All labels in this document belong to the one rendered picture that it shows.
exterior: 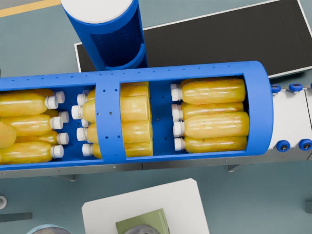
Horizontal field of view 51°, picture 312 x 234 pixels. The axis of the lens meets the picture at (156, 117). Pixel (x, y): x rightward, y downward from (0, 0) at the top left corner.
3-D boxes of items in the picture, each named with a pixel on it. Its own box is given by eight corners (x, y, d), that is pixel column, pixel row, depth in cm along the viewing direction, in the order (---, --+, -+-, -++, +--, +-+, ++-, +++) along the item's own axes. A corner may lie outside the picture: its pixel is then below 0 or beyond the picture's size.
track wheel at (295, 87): (304, 91, 113) (305, 85, 112) (291, 92, 113) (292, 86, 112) (299, 87, 117) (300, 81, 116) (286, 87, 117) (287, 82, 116)
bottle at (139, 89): (147, 82, 96) (80, 86, 97) (149, 107, 96) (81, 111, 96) (148, 85, 104) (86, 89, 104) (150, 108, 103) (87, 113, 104)
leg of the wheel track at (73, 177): (77, 181, 205) (39, 172, 144) (68, 181, 205) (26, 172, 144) (77, 172, 206) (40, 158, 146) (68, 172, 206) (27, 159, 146)
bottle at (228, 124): (245, 138, 99) (179, 142, 99) (243, 114, 101) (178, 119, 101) (251, 133, 92) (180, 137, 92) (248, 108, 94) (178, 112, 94)
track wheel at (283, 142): (292, 142, 107) (290, 138, 109) (278, 143, 107) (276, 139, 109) (289, 152, 110) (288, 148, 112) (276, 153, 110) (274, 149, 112)
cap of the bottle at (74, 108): (80, 121, 94) (73, 122, 94) (81, 113, 97) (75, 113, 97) (76, 110, 91) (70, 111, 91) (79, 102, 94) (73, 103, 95)
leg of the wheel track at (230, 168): (236, 172, 202) (264, 158, 142) (226, 172, 203) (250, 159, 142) (234, 162, 204) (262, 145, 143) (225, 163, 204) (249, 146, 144)
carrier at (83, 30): (95, 86, 204) (134, 108, 200) (43, 3, 120) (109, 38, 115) (120, 49, 210) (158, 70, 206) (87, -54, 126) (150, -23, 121)
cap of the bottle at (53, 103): (47, 97, 98) (53, 97, 98) (51, 94, 102) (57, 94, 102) (49, 110, 99) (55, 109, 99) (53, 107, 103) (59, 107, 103)
